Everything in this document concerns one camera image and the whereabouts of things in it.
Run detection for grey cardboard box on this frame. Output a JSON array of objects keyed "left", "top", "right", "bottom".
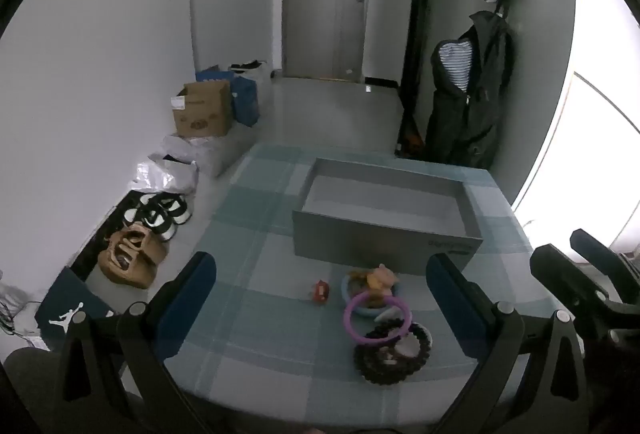
[{"left": 292, "top": 157, "right": 484, "bottom": 276}]

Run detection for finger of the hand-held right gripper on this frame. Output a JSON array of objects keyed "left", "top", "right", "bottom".
[
  {"left": 570, "top": 228, "right": 640, "bottom": 304},
  {"left": 530, "top": 243, "right": 640, "bottom": 341}
]

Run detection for white bag with dark contents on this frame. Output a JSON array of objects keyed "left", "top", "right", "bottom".
[{"left": 229, "top": 60, "right": 273, "bottom": 107}]

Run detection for black upright pole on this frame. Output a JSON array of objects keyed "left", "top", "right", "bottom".
[{"left": 395, "top": 0, "right": 441, "bottom": 157}]

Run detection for bright window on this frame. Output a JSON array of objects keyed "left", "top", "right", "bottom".
[{"left": 510, "top": 0, "right": 640, "bottom": 260}]

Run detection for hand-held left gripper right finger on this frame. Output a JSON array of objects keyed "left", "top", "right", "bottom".
[{"left": 425, "top": 253, "right": 588, "bottom": 434}]

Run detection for tangled cables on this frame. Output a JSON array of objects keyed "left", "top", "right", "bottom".
[{"left": 0, "top": 270, "right": 43, "bottom": 342}]

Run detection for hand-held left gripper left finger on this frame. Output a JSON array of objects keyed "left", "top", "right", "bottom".
[{"left": 52, "top": 251, "right": 218, "bottom": 434}]

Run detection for brown cardboard box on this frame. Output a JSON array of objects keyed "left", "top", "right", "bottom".
[{"left": 171, "top": 80, "right": 233, "bottom": 138}]

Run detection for tan shoes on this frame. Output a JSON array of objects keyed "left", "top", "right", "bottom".
[{"left": 97, "top": 224, "right": 168, "bottom": 290}]

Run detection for blue carton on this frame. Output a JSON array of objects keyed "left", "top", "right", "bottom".
[{"left": 195, "top": 70, "right": 236, "bottom": 85}]

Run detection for Jordan logo bag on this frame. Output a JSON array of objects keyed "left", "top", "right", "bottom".
[{"left": 35, "top": 266, "right": 116, "bottom": 340}]

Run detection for black jacket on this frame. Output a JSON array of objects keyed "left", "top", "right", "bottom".
[{"left": 424, "top": 10, "right": 516, "bottom": 170}]

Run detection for striped shirt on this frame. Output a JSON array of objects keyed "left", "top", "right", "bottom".
[{"left": 438, "top": 41, "right": 473, "bottom": 91}]

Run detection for pig toy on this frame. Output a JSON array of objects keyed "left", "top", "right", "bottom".
[{"left": 341, "top": 264, "right": 401, "bottom": 321}]

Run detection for blue paper bag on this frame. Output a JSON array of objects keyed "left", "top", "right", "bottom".
[{"left": 231, "top": 75, "right": 261, "bottom": 127}]

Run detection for orange object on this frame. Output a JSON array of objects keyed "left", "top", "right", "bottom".
[{"left": 404, "top": 126, "right": 426, "bottom": 155}]

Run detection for purple hair ring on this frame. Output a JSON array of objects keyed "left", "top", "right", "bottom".
[{"left": 343, "top": 290, "right": 414, "bottom": 346}]

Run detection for clear plastic bags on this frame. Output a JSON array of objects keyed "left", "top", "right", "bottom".
[{"left": 131, "top": 134, "right": 251, "bottom": 195}]

